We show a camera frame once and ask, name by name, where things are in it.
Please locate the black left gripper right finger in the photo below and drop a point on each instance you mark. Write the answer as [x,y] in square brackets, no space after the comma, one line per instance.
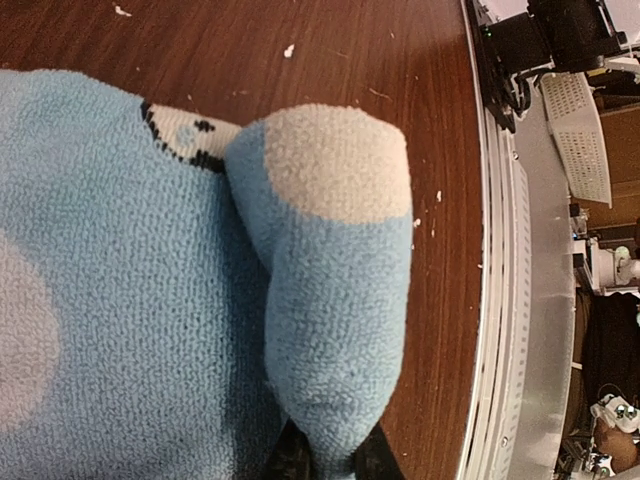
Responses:
[374,458]

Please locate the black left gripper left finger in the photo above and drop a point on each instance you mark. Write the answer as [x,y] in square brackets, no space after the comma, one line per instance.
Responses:
[291,457]

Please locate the blue patterned cloth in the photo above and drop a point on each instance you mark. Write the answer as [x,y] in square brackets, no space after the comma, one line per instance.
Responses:
[176,288]

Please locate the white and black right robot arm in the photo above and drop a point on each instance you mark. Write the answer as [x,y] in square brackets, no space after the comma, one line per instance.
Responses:
[573,35]

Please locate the person in background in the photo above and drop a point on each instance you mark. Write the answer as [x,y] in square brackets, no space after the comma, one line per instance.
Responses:
[610,359]

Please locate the aluminium front rail frame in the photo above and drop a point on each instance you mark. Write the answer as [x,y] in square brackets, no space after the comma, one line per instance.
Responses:
[523,359]

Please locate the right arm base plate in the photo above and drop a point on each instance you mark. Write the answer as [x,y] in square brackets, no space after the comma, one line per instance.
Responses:
[496,88]

